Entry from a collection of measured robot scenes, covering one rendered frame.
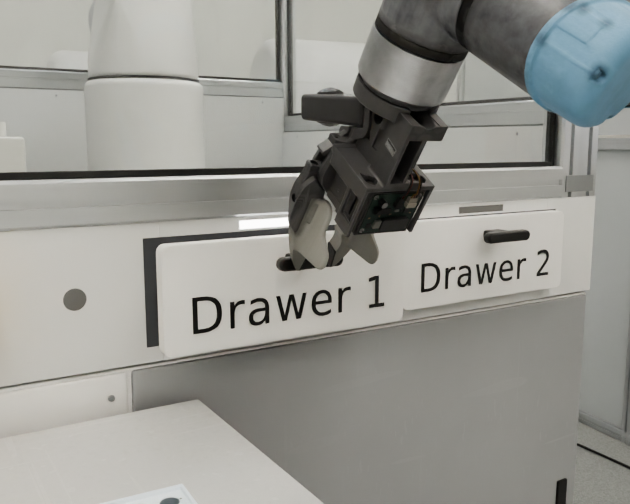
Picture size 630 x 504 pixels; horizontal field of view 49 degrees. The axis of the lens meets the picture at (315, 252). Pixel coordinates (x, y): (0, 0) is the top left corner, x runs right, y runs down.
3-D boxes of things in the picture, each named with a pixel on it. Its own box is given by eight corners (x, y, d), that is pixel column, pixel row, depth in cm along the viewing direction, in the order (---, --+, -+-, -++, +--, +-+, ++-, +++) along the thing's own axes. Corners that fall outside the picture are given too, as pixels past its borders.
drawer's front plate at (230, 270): (403, 320, 82) (405, 227, 80) (165, 359, 67) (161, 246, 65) (394, 316, 83) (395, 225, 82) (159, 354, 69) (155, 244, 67)
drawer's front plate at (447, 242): (560, 286, 101) (564, 210, 99) (402, 311, 86) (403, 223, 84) (550, 284, 102) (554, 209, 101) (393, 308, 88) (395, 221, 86)
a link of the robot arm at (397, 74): (357, 10, 54) (437, 20, 58) (338, 64, 57) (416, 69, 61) (405, 60, 49) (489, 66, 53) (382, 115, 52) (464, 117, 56)
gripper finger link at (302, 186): (281, 231, 64) (321, 153, 59) (274, 221, 65) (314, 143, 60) (322, 234, 67) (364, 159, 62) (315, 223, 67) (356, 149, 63)
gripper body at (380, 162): (340, 244, 59) (392, 122, 51) (298, 181, 64) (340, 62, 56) (411, 237, 62) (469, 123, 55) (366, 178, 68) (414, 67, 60)
